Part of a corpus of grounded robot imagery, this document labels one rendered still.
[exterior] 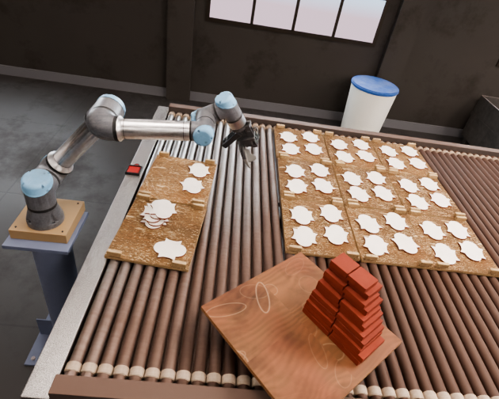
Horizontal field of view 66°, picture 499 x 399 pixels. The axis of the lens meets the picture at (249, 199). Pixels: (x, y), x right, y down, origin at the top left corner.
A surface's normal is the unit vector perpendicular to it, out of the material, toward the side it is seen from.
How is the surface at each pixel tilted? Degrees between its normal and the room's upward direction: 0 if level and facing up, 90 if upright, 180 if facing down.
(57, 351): 0
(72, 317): 0
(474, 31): 90
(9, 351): 0
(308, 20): 90
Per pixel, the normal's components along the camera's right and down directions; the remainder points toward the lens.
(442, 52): 0.00, 0.61
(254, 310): 0.14, -0.79
